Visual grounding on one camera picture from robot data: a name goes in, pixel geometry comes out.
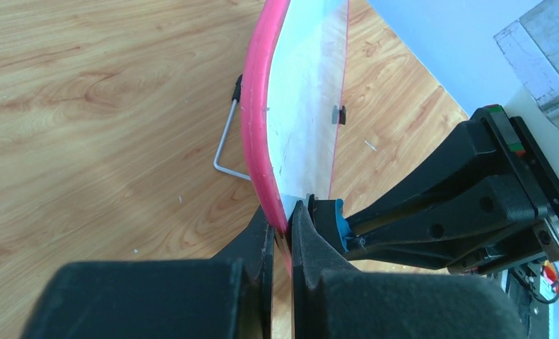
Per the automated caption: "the blue black foam eraser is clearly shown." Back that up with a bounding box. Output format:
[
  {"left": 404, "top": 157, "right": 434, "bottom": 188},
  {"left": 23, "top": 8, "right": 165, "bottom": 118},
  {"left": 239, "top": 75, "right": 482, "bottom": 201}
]
[{"left": 308, "top": 195, "right": 355, "bottom": 256}]

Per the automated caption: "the pink framed whiteboard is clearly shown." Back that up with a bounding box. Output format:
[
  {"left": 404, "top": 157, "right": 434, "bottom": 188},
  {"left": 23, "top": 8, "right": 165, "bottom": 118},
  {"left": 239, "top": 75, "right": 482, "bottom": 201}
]
[{"left": 240, "top": 1, "right": 350, "bottom": 267}]

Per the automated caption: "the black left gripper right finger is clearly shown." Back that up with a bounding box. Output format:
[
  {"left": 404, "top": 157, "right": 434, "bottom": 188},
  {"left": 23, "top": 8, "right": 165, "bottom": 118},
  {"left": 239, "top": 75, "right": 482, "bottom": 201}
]
[{"left": 291, "top": 202, "right": 526, "bottom": 338}]

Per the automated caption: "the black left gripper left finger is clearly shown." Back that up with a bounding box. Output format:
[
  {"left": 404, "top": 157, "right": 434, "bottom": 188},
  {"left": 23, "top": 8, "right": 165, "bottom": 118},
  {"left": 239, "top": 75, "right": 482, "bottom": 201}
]
[{"left": 22, "top": 209, "right": 274, "bottom": 338}]

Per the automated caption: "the metal wire whiteboard stand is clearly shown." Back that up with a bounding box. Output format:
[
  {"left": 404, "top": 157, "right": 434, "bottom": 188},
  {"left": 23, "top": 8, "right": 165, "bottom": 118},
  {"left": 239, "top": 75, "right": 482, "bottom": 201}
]
[{"left": 213, "top": 74, "right": 253, "bottom": 182}]

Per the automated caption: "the black right whiteboard foot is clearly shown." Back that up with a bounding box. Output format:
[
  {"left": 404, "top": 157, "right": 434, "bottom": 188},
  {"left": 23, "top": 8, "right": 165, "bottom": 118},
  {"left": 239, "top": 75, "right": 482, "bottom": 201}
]
[{"left": 331, "top": 105, "right": 347, "bottom": 125}]

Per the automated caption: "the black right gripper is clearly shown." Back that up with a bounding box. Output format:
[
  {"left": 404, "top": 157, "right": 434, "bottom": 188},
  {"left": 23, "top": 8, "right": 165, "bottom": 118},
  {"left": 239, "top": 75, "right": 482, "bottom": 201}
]
[{"left": 344, "top": 105, "right": 559, "bottom": 274}]

